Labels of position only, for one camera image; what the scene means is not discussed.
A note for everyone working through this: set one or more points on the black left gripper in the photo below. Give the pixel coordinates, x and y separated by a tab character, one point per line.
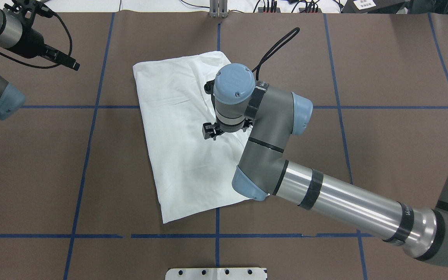
30	42

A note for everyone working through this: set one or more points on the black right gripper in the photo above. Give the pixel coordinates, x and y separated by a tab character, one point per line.
209	130

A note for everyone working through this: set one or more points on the white printed t-shirt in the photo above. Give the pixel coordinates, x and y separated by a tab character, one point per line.
191	174

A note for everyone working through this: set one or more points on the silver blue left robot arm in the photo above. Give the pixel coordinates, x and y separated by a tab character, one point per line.
11	99

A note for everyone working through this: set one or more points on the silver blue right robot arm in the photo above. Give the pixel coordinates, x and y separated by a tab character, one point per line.
241	102

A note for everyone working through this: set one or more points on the black orange adapter box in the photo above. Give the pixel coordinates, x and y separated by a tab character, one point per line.
267	6

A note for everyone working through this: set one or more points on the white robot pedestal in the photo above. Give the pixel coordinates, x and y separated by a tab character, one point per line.
233	273

